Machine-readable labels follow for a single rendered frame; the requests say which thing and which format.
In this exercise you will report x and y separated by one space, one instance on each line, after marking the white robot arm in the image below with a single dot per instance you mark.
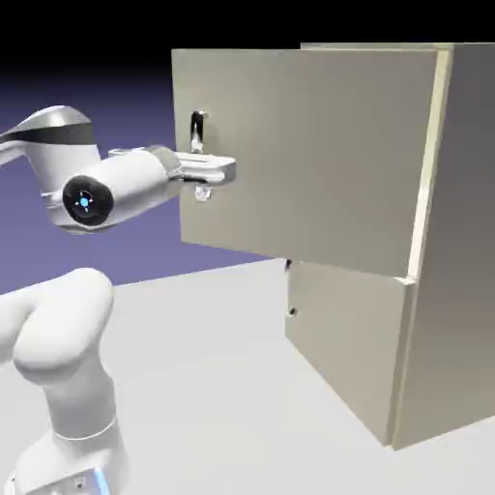
58 317

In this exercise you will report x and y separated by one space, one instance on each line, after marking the beige painted cabinet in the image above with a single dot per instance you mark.
452 247

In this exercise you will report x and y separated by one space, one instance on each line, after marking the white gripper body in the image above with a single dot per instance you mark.
205 165

